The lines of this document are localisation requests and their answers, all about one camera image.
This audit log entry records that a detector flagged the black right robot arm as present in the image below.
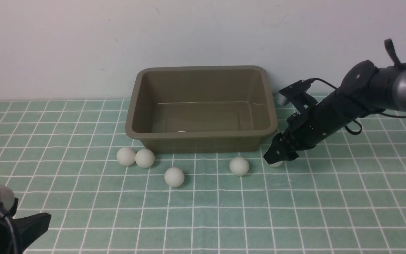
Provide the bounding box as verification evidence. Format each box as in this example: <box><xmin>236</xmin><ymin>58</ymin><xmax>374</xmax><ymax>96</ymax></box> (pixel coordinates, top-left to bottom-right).
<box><xmin>264</xmin><ymin>60</ymin><xmax>406</xmax><ymax>166</ymax></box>

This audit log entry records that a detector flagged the olive plastic storage bin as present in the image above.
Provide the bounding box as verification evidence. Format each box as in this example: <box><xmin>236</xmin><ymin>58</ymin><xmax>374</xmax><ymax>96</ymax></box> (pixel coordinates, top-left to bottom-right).
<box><xmin>124</xmin><ymin>65</ymin><xmax>278</xmax><ymax>154</ymax></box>

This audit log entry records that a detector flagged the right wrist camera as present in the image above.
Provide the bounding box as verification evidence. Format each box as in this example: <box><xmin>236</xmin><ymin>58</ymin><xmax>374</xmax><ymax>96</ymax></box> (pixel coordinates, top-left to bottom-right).
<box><xmin>277</xmin><ymin>78</ymin><xmax>318</xmax><ymax>113</ymax></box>

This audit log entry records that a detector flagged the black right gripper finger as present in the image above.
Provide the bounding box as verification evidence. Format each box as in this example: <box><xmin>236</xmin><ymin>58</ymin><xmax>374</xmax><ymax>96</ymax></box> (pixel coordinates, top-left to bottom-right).
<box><xmin>280</xmin><ymin>148</ymin><xmax>299</xmax><ymax>161</ymax></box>
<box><xmin>263</xmin><ymin>133</ymin><xmax>287</xmax><ymax>164</ymax></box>

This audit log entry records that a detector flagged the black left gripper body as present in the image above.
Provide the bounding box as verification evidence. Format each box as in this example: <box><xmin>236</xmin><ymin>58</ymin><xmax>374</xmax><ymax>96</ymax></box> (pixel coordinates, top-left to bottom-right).
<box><xmin>0</xmin><ymin>213</ymin><xmax>52</xmax><ymax>254</ymax></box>

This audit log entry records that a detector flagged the green checked tablecloth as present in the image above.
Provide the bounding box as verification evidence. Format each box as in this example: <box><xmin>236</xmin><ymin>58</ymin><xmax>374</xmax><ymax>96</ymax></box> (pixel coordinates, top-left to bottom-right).
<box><xmin>0</xmin><ymin>99</ymin><xmax>406</xmax><ymax>254</ymax></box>

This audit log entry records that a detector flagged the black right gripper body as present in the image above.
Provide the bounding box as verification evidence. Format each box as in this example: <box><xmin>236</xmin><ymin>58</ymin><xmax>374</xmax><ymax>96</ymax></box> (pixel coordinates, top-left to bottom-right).
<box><xmin>284</xmin><ymin>92</ymin><xmax>357</xmax><ymax>151</ymax></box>

